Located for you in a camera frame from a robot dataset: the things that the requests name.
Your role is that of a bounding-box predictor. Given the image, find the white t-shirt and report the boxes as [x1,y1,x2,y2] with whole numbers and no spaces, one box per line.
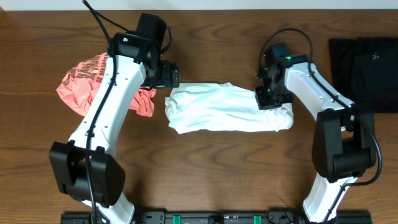
[165,83,294,134]

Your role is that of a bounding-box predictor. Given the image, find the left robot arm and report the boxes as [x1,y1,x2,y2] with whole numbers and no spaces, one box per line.
[49,13,179,223]

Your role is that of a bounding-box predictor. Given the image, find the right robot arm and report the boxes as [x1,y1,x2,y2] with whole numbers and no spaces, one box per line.
[256,43,381,223]

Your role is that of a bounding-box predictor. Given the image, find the black fabric container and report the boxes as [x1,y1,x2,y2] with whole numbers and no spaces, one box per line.
[328,37,397,113]

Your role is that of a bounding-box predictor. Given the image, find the pink printed t-shirt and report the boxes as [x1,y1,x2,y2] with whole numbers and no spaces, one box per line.
[57,52,156,117]

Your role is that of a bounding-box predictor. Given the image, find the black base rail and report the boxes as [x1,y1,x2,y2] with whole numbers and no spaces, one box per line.
[60,209,373,224]

